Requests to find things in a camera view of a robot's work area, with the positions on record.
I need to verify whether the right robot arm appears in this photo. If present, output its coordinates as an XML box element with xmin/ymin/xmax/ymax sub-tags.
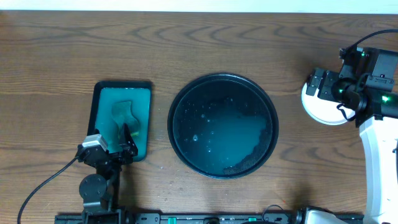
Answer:
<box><xmin>301</xmin><ymin>69</ymin><xmax>397</xmax><ymax>224</ymax></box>

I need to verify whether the round black tray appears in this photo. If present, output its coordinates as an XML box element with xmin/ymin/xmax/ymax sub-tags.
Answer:
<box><xmin>167</xmin><ymin>73</ymin><xmax>279</xmax><ymax>179</ymax></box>

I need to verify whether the white plate with green stain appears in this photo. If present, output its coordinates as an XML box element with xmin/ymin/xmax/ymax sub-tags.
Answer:
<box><xmin>301</xmin><ymin>84</ymin><xmax>347</xmax><ymax>126</ymax></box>

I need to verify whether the black rail at table edge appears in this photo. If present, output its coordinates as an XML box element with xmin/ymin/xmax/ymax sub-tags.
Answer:
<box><xmin>54</xmin><ymin>212</ymin><xmax>364</xmax><ymax>224</ymax></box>

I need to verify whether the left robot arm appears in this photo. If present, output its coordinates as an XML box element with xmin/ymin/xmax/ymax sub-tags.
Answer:
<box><xmin>76</xmin><ymin>123</ymin><xmax>137</xmax><ymax>224</ymax></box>

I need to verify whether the green yellow sponge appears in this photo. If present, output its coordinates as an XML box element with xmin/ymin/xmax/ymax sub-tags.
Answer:
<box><xmin>111</xmin><ymin>101</ymin><xmax>141</xmax><ymax>137</ymax></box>

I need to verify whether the black tray with green water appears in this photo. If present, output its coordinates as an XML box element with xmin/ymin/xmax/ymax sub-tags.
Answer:
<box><xmin>87</xmin><ymin>81</ymin><xmax>152</xmax><ymax>162</ymax></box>

